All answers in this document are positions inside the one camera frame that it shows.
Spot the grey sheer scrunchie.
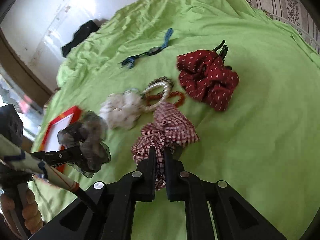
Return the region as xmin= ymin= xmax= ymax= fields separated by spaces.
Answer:
xmin=57 ymin=111 xmax=111 ymax=178

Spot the red white checkered scrunchie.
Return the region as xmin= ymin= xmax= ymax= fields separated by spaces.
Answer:
xmin=131 ymin=101 xmax=200 ymax=190

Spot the white pearl bracelet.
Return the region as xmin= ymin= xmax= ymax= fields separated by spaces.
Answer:
xmin=140 ymin=81 xmax=171 ymax=113

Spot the orange red bead bracelet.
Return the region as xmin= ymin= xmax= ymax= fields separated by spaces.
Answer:
xmin=144 ymin=90 xmax=186 ymax=108

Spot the dark mixed bead bracelet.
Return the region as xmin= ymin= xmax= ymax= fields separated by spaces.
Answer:
xmin=147 ymin=76 xmax=175 ymax=90

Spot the red polka dot scrunchie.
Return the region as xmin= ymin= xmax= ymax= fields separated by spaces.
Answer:
xmin=176 ymin=50 xmax=239 ymax=112

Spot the black hair claw clip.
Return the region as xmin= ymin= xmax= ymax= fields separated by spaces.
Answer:
xmin=210 ymin=40 xmax=232 ymax=70

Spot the left hand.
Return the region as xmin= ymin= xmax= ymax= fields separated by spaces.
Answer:
xmin=1 ymin=189 xmax=43 ymax=239

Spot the red shallow box tray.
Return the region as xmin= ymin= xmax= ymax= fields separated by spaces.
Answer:
xmin=37 ymin=106 xmax=82 ymax=173

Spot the stained glass window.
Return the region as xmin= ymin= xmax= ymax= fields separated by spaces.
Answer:
xmin=1 ymin=66 xmax=43 ymax=141

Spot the green bed sheet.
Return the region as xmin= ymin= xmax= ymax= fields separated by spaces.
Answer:
xmin=33 ymin=0 xmax=319 ymax=239

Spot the black garment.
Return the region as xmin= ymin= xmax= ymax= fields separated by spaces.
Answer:
xmin=61 ymin=20 xmax=100 ymax=57

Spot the striped floral mattress cover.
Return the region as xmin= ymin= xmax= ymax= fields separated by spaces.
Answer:
xmin=246 ymin=0 xmax=319 ymax=53

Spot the white blue wrapped cable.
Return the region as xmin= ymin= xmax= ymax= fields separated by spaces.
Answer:
xmin=0 ymin=133 xmax=97 ymax=212

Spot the blue striped strap wristwatch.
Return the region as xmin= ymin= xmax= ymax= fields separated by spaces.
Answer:
xmin=120 ymin=28 xmax=174 ymax=69

